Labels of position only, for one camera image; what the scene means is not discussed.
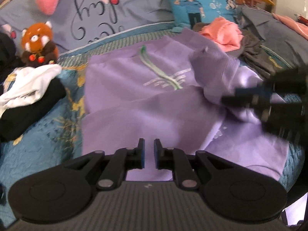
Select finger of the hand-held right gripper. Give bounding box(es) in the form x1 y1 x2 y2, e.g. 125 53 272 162
234 83 275 97
221 96 268 111

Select black folded cloth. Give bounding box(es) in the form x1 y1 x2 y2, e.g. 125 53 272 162
0 78 66 142

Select white cloth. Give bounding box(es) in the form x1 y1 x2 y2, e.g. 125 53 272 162
0 64 62 116

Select pink crumpled garment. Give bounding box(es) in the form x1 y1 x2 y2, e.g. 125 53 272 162
200 17 244 52

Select red panda plush toy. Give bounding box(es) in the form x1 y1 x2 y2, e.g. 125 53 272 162
20 21 59 65

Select grey-blue script printed pillow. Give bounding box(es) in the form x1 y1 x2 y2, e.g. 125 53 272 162
0 0 175 53

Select pink cloth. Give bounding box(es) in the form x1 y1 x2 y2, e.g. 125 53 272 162
272 13 308 41

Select grey pants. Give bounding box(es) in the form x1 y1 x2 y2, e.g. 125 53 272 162
192 23 282 80

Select grey-blue duvet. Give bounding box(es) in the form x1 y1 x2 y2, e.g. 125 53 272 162
237 5 308 68

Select purple sweatshirt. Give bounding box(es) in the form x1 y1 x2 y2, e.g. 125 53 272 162
80 28 289 182

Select blue cartoon printed cushion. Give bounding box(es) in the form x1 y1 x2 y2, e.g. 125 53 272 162
162 0 237 28

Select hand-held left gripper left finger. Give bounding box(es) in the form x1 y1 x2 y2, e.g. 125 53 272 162
63 138 146 190

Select blue deer printed quilt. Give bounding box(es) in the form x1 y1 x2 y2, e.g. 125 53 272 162
0 22 308 222

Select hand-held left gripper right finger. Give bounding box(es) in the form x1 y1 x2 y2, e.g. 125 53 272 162
153 138 231 190

